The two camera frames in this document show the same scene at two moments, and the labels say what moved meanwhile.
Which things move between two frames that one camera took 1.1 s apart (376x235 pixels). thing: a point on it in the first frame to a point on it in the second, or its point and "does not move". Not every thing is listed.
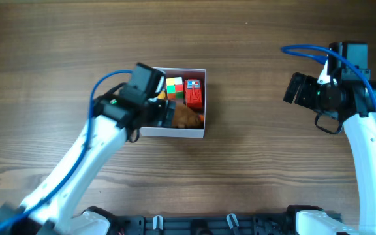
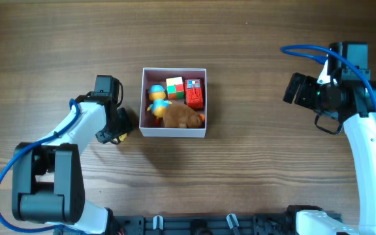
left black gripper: x=157 y=118 to x=124 y=120
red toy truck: x=193 y=93 does not move
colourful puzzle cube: x=174 y=88 does not move
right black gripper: x=305 y=95 does not move
